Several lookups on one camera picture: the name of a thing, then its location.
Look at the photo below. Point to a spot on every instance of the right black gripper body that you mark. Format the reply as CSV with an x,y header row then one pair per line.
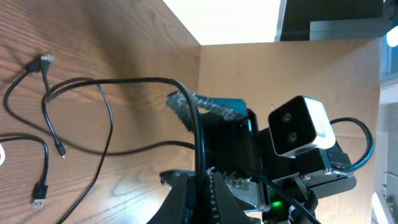
x,y
231,146

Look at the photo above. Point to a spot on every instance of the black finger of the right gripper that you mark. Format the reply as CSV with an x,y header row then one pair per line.
x,y
230,109

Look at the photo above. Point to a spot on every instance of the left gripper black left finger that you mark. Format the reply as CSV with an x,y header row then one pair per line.
x,y
178,205

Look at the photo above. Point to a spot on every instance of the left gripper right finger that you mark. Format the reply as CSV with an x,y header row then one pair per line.
x,y
224,208

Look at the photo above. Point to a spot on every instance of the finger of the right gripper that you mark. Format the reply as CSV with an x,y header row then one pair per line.
x,y
249,194

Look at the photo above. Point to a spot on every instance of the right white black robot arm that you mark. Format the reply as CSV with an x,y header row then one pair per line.
x,y
281,171

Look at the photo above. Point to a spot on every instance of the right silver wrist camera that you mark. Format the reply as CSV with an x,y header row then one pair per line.
x,y
299,126

